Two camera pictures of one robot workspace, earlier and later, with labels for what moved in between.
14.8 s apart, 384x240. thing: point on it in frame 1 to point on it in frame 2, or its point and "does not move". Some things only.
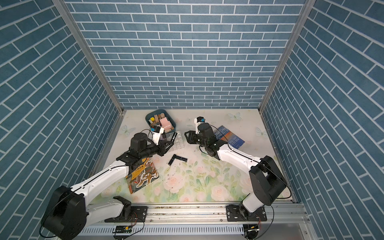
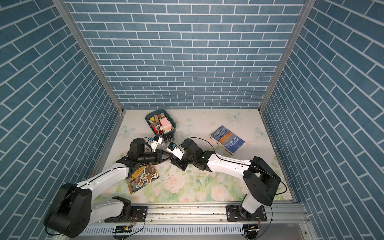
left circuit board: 123,229 does not move
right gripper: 191,140 to 179,164
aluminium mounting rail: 212,214 does not move
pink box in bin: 166,124 does not move
